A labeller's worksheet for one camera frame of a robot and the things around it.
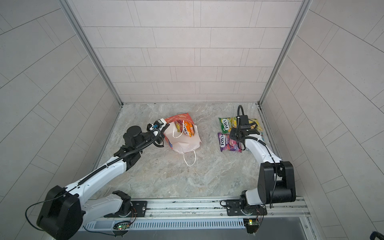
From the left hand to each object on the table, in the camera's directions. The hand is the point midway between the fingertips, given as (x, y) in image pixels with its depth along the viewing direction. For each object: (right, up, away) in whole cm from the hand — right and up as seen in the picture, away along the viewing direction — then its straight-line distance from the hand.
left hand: (170, 122), depth 75 cm
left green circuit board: (-19, -45, -11) cm, 50 cm away
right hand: (+35, -7, +15) cm, 39 cm away
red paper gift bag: (+4, -13, +13) cm, 19 cm away
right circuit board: (+39, -47, -7) cm, 61 cm away
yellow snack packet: (+41, -2, -3) cm, 41 cm away
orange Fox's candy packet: (+8, -5, +15) cm, 17 cm away
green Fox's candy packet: (+34, -3, +27) cm, 43 cm away
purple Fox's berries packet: (+32, -14, +16) cm, 38 cm away
